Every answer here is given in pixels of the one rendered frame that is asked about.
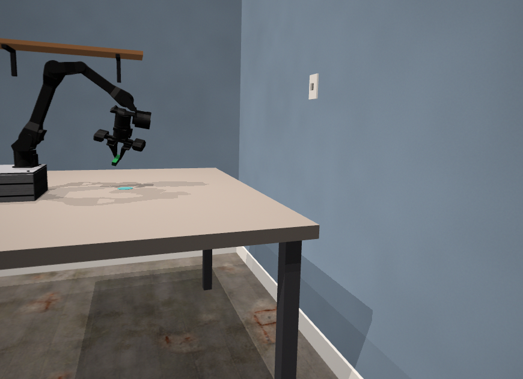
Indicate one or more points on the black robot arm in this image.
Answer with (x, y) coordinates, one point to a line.
(53, 74)

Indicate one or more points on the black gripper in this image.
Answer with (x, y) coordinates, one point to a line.
(120, 134)

